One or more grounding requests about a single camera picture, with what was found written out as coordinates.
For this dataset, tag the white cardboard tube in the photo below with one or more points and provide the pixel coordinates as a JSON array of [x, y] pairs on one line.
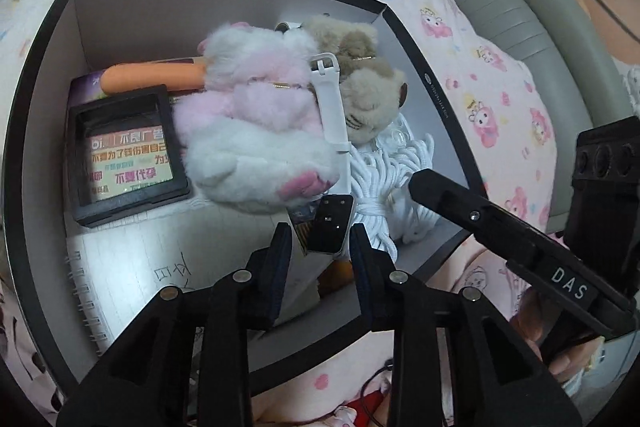
[[287, 26]]

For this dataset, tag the pink and white plush toy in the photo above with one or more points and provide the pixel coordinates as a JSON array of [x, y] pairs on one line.
[[250, 132]]

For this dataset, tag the beige plush with brown bow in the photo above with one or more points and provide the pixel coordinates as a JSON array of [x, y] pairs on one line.
[[370, 97]]

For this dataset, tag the person's right hand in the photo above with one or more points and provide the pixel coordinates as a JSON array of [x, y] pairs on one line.
[[532, 322]]

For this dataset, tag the black cardboard box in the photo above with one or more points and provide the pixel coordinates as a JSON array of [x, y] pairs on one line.
[[30, 157]]

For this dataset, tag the orange cylindrical object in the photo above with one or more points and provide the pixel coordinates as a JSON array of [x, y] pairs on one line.
[[150, 77]]

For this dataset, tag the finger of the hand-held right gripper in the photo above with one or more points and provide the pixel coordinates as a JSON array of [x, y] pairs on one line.
[[475, 217]]

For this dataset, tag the black square display box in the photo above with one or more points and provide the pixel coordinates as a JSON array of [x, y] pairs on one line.
[[80, 207]]

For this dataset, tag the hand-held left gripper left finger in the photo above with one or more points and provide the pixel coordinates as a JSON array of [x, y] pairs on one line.
[[280, 277]]

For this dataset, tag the pink pajama clothing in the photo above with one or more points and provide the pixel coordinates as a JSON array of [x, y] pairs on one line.
[[300, 387]]

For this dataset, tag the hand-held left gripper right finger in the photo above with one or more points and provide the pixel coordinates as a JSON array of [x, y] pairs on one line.
[[362, 277]]

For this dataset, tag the white smartwatch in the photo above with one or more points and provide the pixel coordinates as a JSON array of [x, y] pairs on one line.
[[330, 107]]

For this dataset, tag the white spiral notebook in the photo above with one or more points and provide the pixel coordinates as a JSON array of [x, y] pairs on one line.
[[150, 257]]

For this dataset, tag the purple book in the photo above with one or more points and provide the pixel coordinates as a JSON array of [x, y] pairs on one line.
[[85, 89]]

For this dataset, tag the pink printed blanket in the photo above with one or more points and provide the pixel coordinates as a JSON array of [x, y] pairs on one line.
[[450, 57]]

